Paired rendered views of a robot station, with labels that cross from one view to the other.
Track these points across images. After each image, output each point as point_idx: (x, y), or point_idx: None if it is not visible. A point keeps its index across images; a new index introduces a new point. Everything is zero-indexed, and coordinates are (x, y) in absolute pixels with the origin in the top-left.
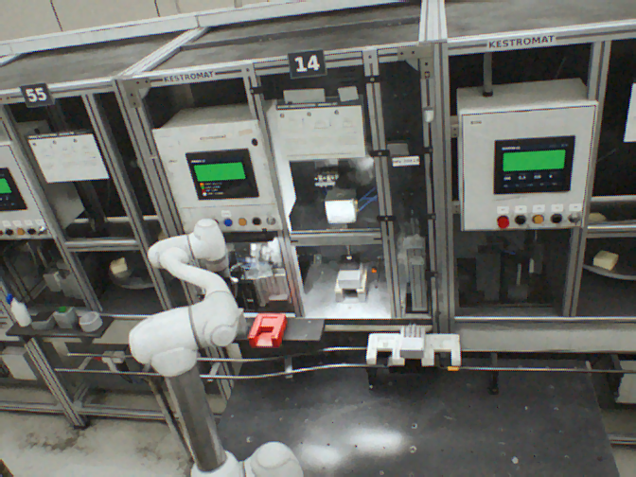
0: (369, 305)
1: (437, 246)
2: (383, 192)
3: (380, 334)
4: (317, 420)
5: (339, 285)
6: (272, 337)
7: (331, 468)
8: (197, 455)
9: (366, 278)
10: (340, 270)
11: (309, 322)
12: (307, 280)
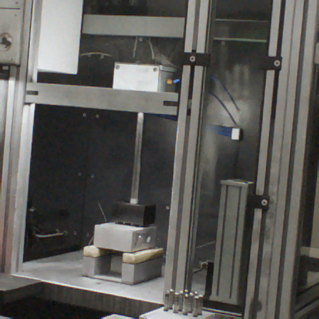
0: (137, 288)
1: (276, 134)
2: (198, 3)
3: (127, 318)
4: None
5: (95, 239)
6: None
7: None
8: None
9: (156, 258)
10: (110, 223)
11: (9, 277)
12: (55, 256)
